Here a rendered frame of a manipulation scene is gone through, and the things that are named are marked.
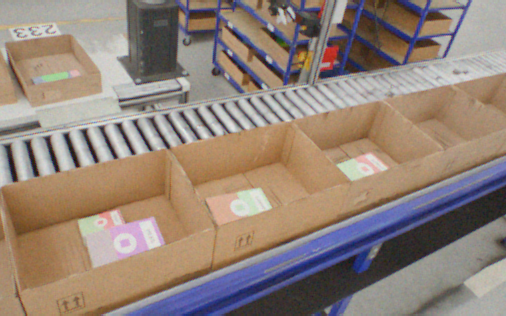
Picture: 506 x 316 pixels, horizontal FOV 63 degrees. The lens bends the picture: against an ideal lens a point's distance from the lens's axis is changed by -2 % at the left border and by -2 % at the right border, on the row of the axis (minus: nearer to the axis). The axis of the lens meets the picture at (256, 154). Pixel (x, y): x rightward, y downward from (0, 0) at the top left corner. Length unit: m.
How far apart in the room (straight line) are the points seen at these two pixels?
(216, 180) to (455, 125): 1.02
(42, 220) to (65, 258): 0.12
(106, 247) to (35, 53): 1.32
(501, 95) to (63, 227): 1.85
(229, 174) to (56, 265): 0.53
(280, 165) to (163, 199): 0.40
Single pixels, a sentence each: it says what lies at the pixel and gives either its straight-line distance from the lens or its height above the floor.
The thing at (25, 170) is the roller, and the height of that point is 0.75.
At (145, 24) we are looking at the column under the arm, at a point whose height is 1.01.
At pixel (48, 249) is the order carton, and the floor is 0.89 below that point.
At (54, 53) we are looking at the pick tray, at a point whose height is 0.76.
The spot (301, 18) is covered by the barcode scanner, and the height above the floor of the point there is 1.08.
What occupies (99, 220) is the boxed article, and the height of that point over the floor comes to 0.93.
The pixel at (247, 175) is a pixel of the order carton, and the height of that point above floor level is 0.89.
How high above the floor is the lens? 1.76
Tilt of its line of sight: 39 degrees down
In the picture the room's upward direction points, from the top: 11 degrees clockwise
